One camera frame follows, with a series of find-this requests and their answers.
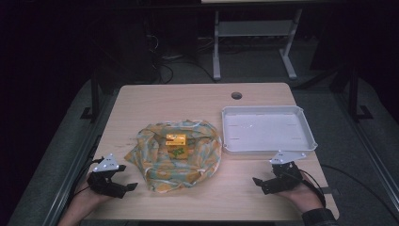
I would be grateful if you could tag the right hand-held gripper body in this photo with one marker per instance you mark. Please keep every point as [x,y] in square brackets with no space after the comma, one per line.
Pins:
[285,177]

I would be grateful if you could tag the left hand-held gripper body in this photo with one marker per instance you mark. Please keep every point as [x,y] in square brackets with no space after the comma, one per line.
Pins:
[106,164]

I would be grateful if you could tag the floral patterned cloth bag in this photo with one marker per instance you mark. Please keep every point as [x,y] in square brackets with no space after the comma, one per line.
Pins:
[156,171]

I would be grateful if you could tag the white plastic tray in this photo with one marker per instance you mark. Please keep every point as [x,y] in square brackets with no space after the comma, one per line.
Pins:
[266,130]

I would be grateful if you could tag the yellow box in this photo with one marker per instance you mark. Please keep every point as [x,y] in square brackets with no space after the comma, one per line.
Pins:
[176,145]

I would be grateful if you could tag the person's right hand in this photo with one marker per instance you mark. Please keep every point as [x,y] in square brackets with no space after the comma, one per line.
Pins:
[302,196]

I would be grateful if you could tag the person's left hand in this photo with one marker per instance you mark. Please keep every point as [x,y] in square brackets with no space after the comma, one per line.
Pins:
[87,197]

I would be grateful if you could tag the black wristband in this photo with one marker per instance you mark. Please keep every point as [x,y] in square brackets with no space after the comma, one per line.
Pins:
[318,217]

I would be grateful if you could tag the black metal stand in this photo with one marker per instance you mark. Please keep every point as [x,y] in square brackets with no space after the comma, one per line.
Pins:
[93,100]
[356,97]

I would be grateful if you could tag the white metal desk frame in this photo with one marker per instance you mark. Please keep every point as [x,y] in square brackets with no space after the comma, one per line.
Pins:
[254,29]

